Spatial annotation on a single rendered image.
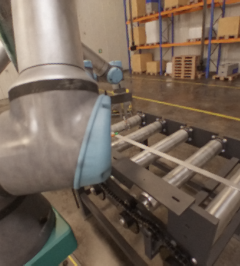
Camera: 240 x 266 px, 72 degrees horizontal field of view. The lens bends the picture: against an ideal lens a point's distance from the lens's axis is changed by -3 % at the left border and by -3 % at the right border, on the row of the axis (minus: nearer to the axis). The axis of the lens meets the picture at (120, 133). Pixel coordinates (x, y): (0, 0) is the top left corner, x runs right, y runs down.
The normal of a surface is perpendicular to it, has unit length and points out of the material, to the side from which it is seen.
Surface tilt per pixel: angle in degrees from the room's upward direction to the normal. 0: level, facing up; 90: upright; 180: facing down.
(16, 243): 72
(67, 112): 67
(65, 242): 90
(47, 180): 100
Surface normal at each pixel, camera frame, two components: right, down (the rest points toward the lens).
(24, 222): 0.83, -0.18
